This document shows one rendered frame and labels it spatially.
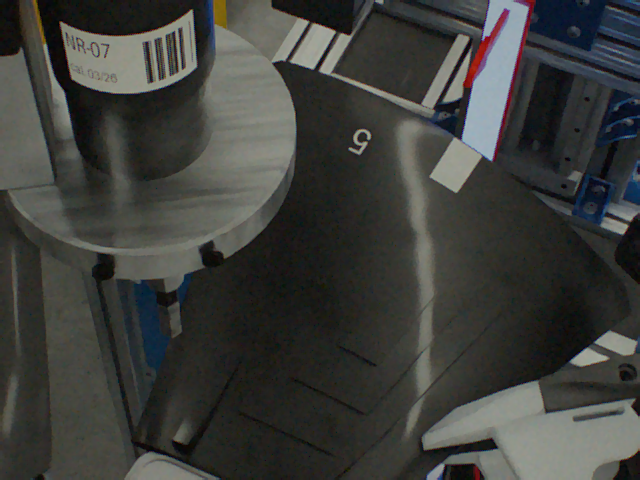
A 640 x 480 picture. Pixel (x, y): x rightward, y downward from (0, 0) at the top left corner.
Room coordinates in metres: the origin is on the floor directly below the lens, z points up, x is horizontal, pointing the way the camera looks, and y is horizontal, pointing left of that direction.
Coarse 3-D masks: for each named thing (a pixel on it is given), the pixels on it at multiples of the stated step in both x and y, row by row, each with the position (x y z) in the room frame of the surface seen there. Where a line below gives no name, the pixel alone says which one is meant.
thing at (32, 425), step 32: (0, 192) 0.24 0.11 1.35; (0, 224) 0.23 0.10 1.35; (0, 256) 0.23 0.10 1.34; (32, 256) 0.23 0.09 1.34; (0, 288) 0.22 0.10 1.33; (32, 288) 0.22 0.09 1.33; (0, 320) 0.21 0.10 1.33; (32, 320) 0.21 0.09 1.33; (0, 352) 0.20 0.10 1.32; (32, 352) 0.20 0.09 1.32; (0, 384) 0.19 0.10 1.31; (32, 384) 0.19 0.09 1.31; (0, 416) 0.18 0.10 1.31; (32, 416) 0.18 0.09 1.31; (0, 448) 0.17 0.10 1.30; (32, 448) 0.18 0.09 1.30
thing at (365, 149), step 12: (348, 120) 0.41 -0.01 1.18; (360, 120) 0.41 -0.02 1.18; (348, 132) 0.40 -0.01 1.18; (360, 132) 0.41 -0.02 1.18; (372, 132) 0.41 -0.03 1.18; (384, 132) 0.41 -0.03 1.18; (348, 144) 0.40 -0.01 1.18; (360, 144) 0.40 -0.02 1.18; (372, 144) 0.40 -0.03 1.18; (348, 156) 0.39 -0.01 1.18; (360, 156) 0.39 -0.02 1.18; (372, 156) 0.39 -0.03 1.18
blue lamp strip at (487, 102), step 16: (496, 0) 0.50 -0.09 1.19; (496, 16) 0.50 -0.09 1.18; (512, 16) 0.49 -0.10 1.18; (512, 32) 0.49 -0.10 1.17; (496, 48) 0.49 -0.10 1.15; (512, 48) 0.49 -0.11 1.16; (496, 64) 0.49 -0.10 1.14; (512, 64) 0.49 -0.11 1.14; (480, 80) 0.50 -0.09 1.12; (496, 80) 0.49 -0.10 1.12; (480, 96) 0.50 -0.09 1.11; (496, 96) 0.49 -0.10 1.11; (480, 112) 0.50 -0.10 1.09; (496, 112) 0.49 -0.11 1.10; (464, 128) 0.50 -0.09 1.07; (480, 128) 0.49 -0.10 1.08; (496, 128) 0.49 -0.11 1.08; (480, 144) 0.49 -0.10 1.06
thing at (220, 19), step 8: (216, 0) 0.63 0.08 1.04; (224, 0) 0.64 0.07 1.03; (216, 8) 0.63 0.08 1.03; (224, 8) 0.64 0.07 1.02; (216, 16) 0.63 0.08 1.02; (224, 16) 0.64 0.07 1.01; (40, 24) 0.59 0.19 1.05; (216, 24) 0.63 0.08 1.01; (224, 24) 0.64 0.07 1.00; (40, 32) 0.59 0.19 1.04
